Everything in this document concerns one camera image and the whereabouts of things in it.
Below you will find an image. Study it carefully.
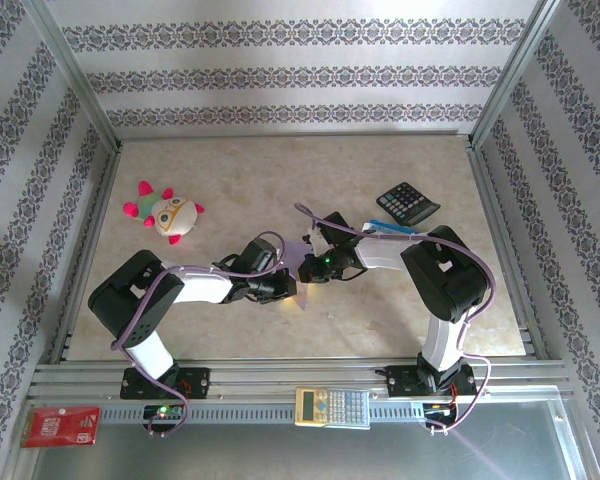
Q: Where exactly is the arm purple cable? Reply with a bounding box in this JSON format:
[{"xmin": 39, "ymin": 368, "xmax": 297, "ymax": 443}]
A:
[
  {"xmin": 110, "ymin": 229, "xmax": 286, "ymax": 440},
  {"xmin": 293, "ymin": 201, "xmax": 497, "ymax": 436}
]

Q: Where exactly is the small circuit board with LED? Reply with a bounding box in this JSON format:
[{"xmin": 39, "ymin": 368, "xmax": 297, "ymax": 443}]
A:
[{"xmin": 143, "ymin": 403, "xmax": 186, "ymax": 422}]

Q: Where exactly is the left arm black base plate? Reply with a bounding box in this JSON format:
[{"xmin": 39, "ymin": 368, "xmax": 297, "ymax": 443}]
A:
[{"xmin": 119, "ymin": 367, "xmax": 212, "ymax": 401}]

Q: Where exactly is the black desk calculator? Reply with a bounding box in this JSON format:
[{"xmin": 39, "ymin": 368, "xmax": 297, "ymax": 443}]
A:
[{"xmin": 375, "ymin": 181, "xmax": 442, "ymax": 227}]

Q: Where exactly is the plush toy with pink feet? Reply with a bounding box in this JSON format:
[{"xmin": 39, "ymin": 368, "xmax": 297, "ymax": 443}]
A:
[{"xmin": 123, "ymin": 179, "xmax": 206, "ymax": 247}]

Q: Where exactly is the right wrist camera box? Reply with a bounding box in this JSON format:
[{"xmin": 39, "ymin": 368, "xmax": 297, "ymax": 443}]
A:
[{"xmin": 301, "ymin": 225, "xmax": 323, "ymax": 254}]

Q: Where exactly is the blue white cardboard box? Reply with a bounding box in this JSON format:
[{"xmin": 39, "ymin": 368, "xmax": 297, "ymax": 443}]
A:
[{"xmin": 361, "ymin": 218, "xmax": 424, "ymax": 237}]

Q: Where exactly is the red foil packet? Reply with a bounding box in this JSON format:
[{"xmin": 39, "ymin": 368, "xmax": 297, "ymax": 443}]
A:
[{"xmin": 19, "ymin": 405, "xmax": 102, "ymax": 450}]

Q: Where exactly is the wide aluminium base rail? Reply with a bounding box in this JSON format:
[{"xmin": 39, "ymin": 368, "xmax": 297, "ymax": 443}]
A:
[{"xmin": 27, "ymin": 357, "xmax": 574, "ymax": 401}]

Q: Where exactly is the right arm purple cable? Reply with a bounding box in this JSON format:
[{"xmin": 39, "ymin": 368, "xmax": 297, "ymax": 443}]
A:
[{"xmin": 293, "ymin": 201, "xmax": 497, "ymax": 436}]

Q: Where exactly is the small circuit board with wires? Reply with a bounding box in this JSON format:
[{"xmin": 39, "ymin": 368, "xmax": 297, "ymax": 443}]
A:
[{"xmin": 423, "ymin": 399, "xmax": 457, "ymax": 419}]

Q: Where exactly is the shiny metal sheet panel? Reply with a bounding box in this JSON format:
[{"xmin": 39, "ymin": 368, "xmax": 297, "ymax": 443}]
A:
[{"xmin": 27, "ymin": 397, "xmax": 589, "ymax": 480}]

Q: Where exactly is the yellow grey scientific calculator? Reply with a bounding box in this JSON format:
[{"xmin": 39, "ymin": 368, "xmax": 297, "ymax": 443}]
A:
[{"xmin": 293, "ymin": 386, "xmax": 371, "ymax": 430}]

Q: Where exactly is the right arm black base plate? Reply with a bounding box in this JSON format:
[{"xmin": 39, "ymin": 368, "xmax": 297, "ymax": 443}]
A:
[{"xmin": 384, "ymin": 364, "xmax": 477, "ymax": 400}]

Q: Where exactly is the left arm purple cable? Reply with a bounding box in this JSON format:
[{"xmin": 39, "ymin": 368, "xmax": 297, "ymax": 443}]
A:
[{"xmin": 110, "ymin": 229, "xmax": 286, "ymax": 440}]

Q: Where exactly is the aluminium frame post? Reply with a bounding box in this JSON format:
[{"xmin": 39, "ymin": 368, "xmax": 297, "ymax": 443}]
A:
[
  {"xmin": 22, "ymin": 0, "xmax": 124, "ymax": 151},
  {"xmin": 468, "ymin": 0, "xmax": 566, "ymax": 150}
]

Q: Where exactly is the grey slotted cable duct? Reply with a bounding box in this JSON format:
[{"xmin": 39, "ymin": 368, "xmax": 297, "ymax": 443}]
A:
[{"xmin": 99, "ymin": 403, "xmax": 431, "ymax": 426}]

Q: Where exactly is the thin aluminium frame rail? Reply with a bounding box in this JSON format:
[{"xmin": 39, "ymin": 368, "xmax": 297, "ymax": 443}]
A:
[{"xmin": 115, "ymin": 129, "xmax": 474, "ymax": 142}]

